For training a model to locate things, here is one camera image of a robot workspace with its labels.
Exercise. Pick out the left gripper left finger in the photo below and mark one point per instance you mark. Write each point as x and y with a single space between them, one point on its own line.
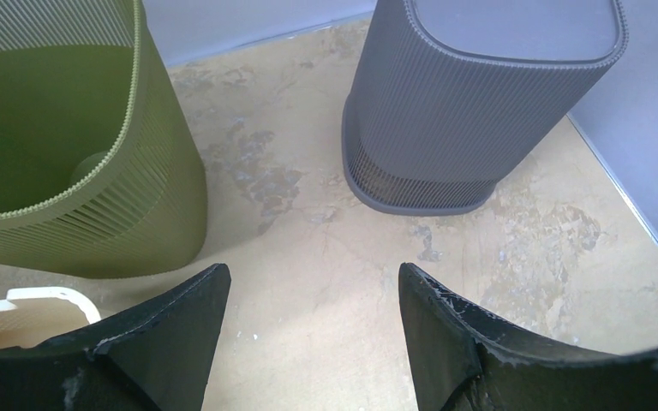
156 355

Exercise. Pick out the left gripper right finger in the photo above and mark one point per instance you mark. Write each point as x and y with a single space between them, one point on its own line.
463 357

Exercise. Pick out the olive green slatted bin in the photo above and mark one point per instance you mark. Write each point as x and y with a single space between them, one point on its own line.
99 173

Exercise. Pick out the grey slatted waste bin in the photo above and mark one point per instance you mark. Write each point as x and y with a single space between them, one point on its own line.
449 97

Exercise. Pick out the white perforated basket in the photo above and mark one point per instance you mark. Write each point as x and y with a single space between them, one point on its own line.
29 316

